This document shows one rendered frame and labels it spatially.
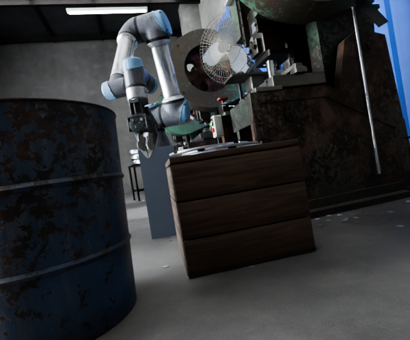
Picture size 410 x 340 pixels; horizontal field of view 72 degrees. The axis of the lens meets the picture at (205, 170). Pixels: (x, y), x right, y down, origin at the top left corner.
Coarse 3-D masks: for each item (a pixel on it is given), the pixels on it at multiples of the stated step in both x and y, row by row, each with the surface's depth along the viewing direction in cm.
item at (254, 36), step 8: (248, 16) 168; (272, 32) 157; (280, 32) 158; (256, 40) 158; (264, 40) 156; (272, 40) 157; (280, 40) 158; (256, 48) 158; (264, 48) 156; (272, 48) 157; (280, 48) 158; (256, 56) 163
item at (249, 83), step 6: (258, 72) 155; (264, 72) 156; (228, 78) 156; (234, 78) 156; (240, 78) 157; (246, 78) 159; (252, 78) 156; (258, 78) 157; (264, 78) 165; (246, 84) 163; (252, 84) 156; (258, 84) 157; (246, 90) 164
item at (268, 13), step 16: (240, 0) 130; (256, 0) 125; (272, 0) 121; (288, 0) 119; (304, 0) 118; (320, 0) 119; (336, 0) 122; (352, 0) 132; (272, 16) 131; (288, 16) 129; (304, 16) 130; (320, 16) 134
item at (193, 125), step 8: (160, 96) 453; (160, 104) 452; (192, 112) 495; (192, 120) 466; (168, 128) 454; (176, 128) 458; (184, 128) 461; (192, 128) 465; (200, 128) 469; (176, 136) 497; (192, 136) 493; (184, 144) 499; (176, 152) 481
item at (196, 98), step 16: (192, 32) 290; (176, 48) 287; (192, 48) 290; (176, 64) 286; (192, 64) 300; (192, 80) 296; (208, 80) 300; (224, 80) 303; (192, 96) 288; (208, 96) 292; (224, 96) 295; (208, 112) 332; (208, 128) 331; (192, 144) 308; (208, 144) 311
